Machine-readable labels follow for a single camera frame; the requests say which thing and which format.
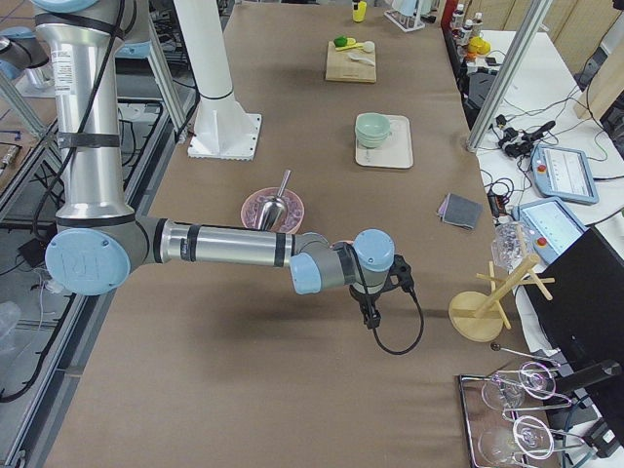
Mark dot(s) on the large pink ice bowl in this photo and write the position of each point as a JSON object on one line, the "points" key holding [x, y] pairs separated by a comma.
{"points": [[260, 205]]}

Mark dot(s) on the cream rabbit tray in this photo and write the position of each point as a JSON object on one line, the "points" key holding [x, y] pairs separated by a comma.
{"points": [[394, 153]]}

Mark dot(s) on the white ceramic spoon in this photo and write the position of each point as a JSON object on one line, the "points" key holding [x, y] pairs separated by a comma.
{"points": [[361, 59]]}

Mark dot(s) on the yellow cup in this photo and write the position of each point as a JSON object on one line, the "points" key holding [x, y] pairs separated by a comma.
{"points": [[359, 10]]}

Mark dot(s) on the black wire glass rack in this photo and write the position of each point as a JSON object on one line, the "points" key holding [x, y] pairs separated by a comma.
{"points": [[505, 416]]}

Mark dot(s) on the wooden mug tree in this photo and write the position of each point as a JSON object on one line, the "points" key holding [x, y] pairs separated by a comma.
{"points": [[481, 317]]}

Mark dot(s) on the wooden cutting board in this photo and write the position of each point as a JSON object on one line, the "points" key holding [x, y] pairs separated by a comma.
{"points": [[339, 68]]}

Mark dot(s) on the wine glass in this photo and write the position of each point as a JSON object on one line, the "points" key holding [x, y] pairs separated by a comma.
{"points": [[508, 389], [526, 441]]}

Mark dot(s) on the aluminium frame post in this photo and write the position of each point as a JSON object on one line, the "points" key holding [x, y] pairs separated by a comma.
{"points": [[535, 14]]}

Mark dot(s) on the metal ice scoop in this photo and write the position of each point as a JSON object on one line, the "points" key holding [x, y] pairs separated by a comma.
{"points": [[272, 212]]}

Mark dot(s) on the teach pendant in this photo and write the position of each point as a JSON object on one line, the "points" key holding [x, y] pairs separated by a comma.
{"points": [[564, 173], [553, 227]]}

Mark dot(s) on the lower wine glass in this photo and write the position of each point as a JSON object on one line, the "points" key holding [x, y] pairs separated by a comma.
{"points": [[526, 441]]}

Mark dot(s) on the grey folded cloth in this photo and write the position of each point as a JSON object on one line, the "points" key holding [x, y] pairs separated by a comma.
{"points": [[459, 211]]}

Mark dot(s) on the clear plastic bag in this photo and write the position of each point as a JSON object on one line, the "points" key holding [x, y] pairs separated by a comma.
{"points": [[511, 244]]}

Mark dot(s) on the small pink bowl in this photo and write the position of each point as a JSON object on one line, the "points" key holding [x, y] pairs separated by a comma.
{"points": [[340, 243]]}

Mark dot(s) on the black monitor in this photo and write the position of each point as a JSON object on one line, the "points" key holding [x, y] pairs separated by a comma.
{"points": [[584, 317]]}

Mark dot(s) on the upper wine glass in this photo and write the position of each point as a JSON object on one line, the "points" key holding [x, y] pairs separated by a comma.
{"points": [[508, 389]]}

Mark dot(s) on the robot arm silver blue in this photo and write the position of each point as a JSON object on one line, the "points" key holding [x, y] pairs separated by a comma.
{"points": [[101, 240]]}

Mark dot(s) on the upper teach pendant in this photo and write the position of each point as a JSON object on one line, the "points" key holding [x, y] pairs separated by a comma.
{"points": [[564, 173]]}

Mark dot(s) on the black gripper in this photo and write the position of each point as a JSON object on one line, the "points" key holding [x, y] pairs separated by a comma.
{"points": [[364, 295]]}

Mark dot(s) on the green lime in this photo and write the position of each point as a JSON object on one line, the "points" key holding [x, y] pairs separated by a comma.
{"points": [[340, 41]]}

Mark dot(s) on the stacked green bowls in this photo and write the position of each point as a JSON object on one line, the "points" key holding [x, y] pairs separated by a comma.
{"points": [[372, 129]]}

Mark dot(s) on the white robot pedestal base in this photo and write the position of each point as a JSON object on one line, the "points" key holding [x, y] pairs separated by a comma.
{"points": [[222, 127]]}

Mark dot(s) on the lower teach pendant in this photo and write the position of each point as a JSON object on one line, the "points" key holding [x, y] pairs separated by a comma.
{"points": [[553, 227]]}

